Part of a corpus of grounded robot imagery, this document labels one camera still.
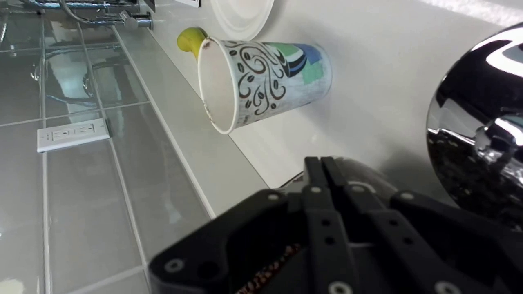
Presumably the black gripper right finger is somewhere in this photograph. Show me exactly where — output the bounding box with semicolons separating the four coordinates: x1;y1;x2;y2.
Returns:
321;155;523;294

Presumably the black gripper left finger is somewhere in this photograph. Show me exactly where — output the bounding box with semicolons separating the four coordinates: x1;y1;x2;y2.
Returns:
149;155;350;294

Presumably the large white paper plate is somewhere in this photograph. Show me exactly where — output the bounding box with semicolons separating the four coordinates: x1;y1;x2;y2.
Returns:
210;0;277;42

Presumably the patterned paper cup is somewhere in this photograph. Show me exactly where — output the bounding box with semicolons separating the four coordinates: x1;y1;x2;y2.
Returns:
195;35;334;135

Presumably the yellow banana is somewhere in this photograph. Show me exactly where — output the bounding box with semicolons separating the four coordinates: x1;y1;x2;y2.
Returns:
175;24;210;60

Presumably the white wall switch plate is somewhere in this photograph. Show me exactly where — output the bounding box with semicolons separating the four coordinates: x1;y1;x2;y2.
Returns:
36;117;112;153

